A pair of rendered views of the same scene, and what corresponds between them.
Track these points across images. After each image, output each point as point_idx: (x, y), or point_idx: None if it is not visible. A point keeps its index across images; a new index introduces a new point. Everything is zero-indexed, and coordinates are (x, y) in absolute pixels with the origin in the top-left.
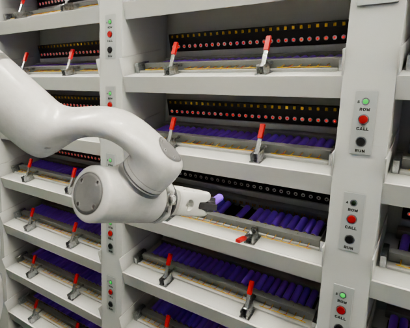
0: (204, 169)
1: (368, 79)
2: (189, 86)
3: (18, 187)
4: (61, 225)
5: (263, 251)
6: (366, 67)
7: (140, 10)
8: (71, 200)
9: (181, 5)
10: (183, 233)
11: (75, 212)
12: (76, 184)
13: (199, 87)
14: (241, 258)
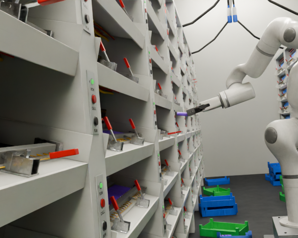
0: (162, 104)
1: (170, 69)
2: (157, 60)
3: (118, 162)
4: (118, 203)
5: (172, 138)
6: (169, 65)
7: (146, 5)
8: (254, 91)
9: (152, 16)
10: (165, 143)
11: (255, 95)
12: (252, 87)
13: (158, 61)
14: (169, 146)
